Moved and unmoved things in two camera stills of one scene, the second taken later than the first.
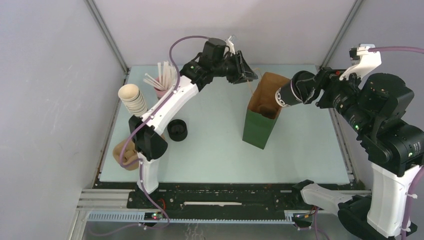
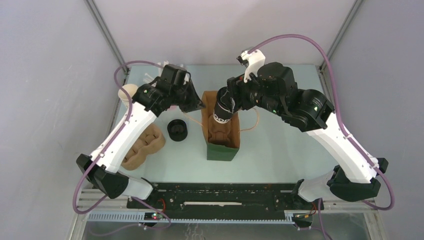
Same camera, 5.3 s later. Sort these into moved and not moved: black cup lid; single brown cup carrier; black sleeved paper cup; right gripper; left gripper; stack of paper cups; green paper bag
Moved: single brown cup carrier; black sleeved paper cup; right gripper; green paper bag; left gripper
Not moved: stack of paper cups; black cup lid
